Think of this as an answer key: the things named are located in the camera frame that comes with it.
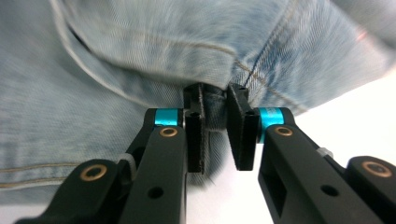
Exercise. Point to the light blue denim shorts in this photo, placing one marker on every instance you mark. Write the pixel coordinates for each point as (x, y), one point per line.
(93, 77)

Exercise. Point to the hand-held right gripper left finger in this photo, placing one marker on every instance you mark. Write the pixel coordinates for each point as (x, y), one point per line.
(162, 161)

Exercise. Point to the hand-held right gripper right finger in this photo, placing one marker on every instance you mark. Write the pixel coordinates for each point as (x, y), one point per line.
(292, 174)

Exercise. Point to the white foam mat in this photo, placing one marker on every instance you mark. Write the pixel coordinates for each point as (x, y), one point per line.
(358, 124)

